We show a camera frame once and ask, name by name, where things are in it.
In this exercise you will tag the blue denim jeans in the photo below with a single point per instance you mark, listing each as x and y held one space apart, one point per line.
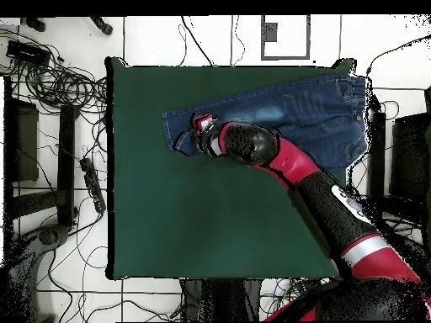
320 111

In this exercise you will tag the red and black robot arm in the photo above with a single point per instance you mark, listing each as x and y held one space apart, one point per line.
336 208

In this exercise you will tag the dark green table cloth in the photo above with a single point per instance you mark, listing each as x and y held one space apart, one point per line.
168 218

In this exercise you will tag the black power strip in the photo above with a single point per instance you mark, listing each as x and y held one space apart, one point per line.
92 183

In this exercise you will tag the black stand foot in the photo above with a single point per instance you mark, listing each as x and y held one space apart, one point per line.
35 24
101 25

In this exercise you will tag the black metal column stand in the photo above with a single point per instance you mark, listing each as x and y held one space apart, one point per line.
222 299

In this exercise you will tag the black upright bar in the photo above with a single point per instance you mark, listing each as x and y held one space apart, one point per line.
377 151

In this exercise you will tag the black electronics box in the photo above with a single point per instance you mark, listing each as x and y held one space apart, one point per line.
27 52

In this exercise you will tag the black cabinet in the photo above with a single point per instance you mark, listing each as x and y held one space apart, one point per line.
410 151

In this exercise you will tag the grey chair base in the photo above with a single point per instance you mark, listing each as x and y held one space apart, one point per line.
30 255

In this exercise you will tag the grey square frame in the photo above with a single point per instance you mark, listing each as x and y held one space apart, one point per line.
269 32

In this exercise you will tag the black frame stand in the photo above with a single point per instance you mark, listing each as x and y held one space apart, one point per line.
66 161

